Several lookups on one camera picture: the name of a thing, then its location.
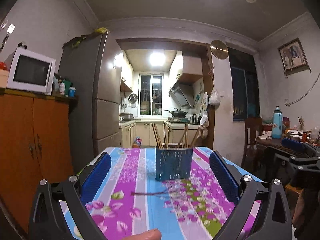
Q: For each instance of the person thumb tip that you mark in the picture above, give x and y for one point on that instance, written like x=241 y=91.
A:
x=153 y=234

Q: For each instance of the white microwave oven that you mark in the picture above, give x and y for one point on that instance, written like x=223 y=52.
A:
x=31 y=71

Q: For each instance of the light wooden chopstick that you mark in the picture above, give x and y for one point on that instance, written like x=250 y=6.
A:
x=158 y=140

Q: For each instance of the orange wooden cabinet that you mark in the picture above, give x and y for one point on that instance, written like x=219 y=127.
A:
x=34 y=146

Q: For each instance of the bronze refrigerator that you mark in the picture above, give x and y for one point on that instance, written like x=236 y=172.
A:
x=89 y=62

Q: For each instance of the reddish wooden chopstick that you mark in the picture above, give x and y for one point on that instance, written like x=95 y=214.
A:
x=166 y=136

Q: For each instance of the black wok on stove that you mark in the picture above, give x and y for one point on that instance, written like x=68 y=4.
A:
x=178 y=113

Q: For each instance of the range hood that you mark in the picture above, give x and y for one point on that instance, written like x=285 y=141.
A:
x=183 y=95

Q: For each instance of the pale bamboo chopstick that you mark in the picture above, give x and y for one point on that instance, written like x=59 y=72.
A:
x=195 y=137

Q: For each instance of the white plastic bag hanging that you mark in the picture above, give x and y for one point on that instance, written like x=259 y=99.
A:
x=214 y=99

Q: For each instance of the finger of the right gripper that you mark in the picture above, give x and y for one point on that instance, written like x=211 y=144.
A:
x=292 y=144

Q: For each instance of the blue thermos bottle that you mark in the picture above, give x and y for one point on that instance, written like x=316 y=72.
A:
x=277 y=123

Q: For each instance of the metal perforated utensil holder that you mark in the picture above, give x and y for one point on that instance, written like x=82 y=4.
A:
x=173 y=163

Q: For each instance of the floral striped tablecloth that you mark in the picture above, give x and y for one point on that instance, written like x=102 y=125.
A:
x=131 y=201

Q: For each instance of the gold round wall clock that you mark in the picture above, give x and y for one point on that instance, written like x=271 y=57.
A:
x=219 y=49

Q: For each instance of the kitchen window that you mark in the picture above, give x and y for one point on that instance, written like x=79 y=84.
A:
x=150 y=94

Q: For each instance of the framed elephant picture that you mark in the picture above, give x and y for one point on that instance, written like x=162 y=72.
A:
x=293 y=57

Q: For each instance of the wooden dining chair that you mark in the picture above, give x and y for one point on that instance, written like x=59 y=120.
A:
x=253 y=129

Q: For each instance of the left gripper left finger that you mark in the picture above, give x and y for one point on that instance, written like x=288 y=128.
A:
x=46 y=218

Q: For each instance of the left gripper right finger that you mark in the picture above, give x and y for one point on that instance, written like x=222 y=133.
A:
x=273 y=220

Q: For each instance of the steel electric kettle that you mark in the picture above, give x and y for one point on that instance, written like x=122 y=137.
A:
x=194 y=119

